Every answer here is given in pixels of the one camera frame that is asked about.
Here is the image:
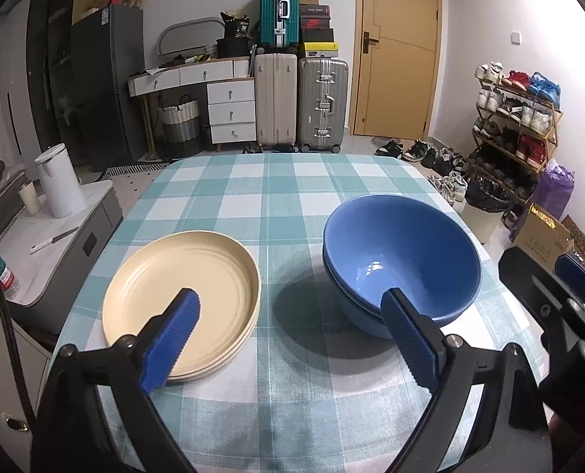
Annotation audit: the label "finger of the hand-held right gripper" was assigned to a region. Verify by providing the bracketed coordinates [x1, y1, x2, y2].
[555, 253, 585, 306]
[498, 246, 585, 328]

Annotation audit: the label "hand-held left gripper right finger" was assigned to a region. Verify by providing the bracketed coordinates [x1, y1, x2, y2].
[381, 288, 554, 473]

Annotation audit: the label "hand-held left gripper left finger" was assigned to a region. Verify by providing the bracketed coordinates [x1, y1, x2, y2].
[30, 288, 201, 473]

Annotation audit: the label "cream round plate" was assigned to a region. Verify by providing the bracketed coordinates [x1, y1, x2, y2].
[102, 230, 262, 375]
[104, 276, 264, 382]

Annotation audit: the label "brown cardboard box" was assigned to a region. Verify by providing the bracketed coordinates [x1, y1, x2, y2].
[512, 203, 574, 267]

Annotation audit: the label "purple plastic bag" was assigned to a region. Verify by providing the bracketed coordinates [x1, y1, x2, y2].
[509, 158, 575, 242]

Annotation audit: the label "bin with black bag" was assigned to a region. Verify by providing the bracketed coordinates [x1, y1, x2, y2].
[461, 177, 512, 244]

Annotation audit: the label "grey side table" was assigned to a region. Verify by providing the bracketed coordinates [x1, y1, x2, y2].
[0, 180, 124, 348]

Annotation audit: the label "wooden shoe rack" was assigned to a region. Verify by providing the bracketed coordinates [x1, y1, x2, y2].
[470, 64, 564, 205]

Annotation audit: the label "scattered dark shoes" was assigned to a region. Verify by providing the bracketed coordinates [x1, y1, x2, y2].
[374, 138, 471, 205]

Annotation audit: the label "rows of shelved sneakers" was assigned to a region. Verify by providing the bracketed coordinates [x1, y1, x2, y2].
[474, 61, 562, 193]

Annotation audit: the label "teal checked tablecloth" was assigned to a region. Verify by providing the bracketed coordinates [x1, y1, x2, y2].
[56, 153, 544, 473]

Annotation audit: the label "white electric kettle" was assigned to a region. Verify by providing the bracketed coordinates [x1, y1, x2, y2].
[35, 143, 87, 220]

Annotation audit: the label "small white cup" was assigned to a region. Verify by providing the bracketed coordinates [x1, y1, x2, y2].
[17, 182, 39, 216]

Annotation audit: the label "grey white laundry basket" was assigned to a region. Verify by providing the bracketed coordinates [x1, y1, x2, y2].
[157, 96, 203, 158]

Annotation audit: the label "grey ribbed panel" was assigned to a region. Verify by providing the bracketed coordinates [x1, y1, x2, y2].
[0, 170, 29, 242]

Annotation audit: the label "white desk with drawers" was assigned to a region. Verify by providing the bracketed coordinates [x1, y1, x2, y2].
[128, 58, 257, 153]

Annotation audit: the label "silver suitcase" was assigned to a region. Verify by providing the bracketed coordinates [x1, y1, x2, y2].
[297, 58, 349, 153]

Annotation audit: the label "beige suitcase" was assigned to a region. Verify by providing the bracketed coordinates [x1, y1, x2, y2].
[254, 52, 299, 151]

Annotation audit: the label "grey refrigerator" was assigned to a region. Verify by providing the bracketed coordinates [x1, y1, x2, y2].
[70, 5, 148, 161]

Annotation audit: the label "tan wooden door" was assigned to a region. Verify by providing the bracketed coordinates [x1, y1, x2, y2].
[349, 0, 442, 140]

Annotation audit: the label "black tall cabinet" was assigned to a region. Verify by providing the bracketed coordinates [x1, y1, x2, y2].
[26, 0, 81, 168]

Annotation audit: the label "white standing air conditioner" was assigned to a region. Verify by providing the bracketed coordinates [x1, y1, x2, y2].
[0, 5, 41, 158]

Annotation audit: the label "black round box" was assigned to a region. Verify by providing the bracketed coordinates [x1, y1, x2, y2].
[217, 38, 251, 58]

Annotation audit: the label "yellow black shoe box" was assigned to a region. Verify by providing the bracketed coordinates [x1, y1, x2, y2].
[299, 42, 341, 60]

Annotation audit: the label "black paper bag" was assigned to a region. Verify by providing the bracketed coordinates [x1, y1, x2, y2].
[219, 11, 252, 39]

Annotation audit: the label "teal suitcase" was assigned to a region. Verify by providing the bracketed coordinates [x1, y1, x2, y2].
[259, 0, 301, 50]

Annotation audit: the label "white handled knife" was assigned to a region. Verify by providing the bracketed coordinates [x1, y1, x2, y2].
[30, 225, 80, 255]

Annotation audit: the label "black cable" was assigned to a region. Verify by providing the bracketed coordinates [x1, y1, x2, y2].
[0, 231, 37, 434]

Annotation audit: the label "arched grey mirror frame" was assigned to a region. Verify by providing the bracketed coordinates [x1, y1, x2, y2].
[157, 17, 224, 67]

